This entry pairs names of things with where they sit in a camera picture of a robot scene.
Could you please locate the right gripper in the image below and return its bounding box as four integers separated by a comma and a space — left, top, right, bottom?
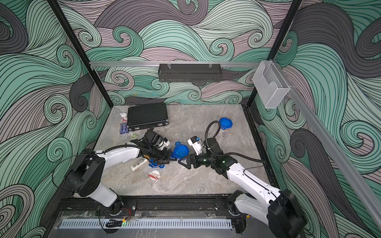
179, 150, 216, 170

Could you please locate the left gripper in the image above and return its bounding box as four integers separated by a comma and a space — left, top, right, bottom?
148, 146, 178, 165

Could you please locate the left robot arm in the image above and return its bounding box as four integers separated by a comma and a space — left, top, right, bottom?
65, 129, 171, 208

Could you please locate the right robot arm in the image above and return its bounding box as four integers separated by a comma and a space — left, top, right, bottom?
183, 136, 307, 238

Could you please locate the round red white packet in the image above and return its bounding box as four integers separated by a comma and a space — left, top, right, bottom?
148, 170, 161, 182

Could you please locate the white tube orange cap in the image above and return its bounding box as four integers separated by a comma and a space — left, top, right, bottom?
131, 158, 148, 171

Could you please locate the black ribbed case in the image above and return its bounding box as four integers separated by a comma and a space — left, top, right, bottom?
128, 103, 169, 131

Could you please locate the blue playing card box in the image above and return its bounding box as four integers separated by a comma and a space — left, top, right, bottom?
120, 124, 129, 134

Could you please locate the white pink small bottle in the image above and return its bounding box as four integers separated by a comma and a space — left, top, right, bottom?
120, 113, 128, 127

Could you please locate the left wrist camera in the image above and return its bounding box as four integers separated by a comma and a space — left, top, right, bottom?
156, 137, 170, 150

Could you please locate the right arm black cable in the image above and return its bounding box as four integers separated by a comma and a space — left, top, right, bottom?
204, 120, 266, 164

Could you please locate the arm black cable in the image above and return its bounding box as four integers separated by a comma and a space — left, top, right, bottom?
204, 120, 266, 164
52, 127, 155, 191

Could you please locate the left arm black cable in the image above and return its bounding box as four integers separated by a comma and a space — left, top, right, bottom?
52, 127, 155, 191

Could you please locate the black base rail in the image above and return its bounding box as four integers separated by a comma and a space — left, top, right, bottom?
58, 194, 238, 217

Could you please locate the white perforated cable duct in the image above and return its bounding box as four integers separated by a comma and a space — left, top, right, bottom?
58, 219, 233, 229

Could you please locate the black wall shelf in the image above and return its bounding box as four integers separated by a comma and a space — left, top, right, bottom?
158, 64, 222, 83

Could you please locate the clear acrylic wall holder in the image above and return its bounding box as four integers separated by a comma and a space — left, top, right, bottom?
253, 60, 290, 109

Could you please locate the aluminium wall rail back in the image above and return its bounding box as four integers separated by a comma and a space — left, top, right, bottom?
89, 60, 260, 68

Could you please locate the aluminium wall rail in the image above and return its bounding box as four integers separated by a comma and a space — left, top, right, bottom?
89, 60, 260, 68
271, 60, 381, 228

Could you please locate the aluminium wall rail right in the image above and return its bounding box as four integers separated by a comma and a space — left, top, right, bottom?
271, 60, 381, 228

